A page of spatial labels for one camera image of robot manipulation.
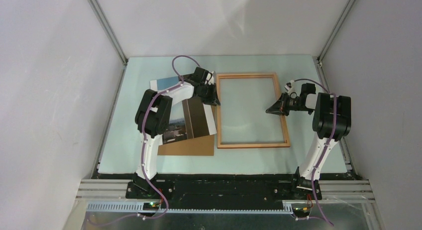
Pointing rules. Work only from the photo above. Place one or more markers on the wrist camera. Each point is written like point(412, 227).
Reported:
point(289, 87)
point(210, 78)

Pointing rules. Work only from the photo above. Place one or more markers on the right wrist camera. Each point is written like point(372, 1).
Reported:
point(289, 87)

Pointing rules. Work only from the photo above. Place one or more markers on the aluminium corner post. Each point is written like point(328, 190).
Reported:
point(105, 24)
point(336, 29)

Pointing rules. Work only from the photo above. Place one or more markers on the left aluminium corner post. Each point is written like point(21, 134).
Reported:
point(105, 24)

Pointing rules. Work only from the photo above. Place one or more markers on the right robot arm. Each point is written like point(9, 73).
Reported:
point(331, 122)

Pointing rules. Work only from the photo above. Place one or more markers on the brown backing board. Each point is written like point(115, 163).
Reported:
point(201, 146)

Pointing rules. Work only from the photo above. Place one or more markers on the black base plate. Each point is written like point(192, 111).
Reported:
point(223, 192)

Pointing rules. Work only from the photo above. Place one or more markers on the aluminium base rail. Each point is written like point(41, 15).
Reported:
point(338, 191)

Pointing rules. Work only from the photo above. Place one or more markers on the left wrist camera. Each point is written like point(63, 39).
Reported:
point(210, 78)

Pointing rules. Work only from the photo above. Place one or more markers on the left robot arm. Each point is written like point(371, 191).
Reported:
point(153, 117)

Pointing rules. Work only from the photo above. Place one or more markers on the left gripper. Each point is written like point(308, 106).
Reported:
point(213, 99)

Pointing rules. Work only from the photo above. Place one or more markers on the landscape photo print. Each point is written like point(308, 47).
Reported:
point(189, 119)

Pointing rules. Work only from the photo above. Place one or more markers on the clear acrylic sheet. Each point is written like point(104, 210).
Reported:
point(244, 120)

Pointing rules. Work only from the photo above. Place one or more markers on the wooden picture frame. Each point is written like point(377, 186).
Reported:
point(285, 144)

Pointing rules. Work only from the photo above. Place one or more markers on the right aluminium corner post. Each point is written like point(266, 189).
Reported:
point(336, 29)

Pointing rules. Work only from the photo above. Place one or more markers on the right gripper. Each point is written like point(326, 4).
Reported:
point(279, 106)

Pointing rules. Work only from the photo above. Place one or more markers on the grey slotted cable duct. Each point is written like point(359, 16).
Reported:
point(145, 207)

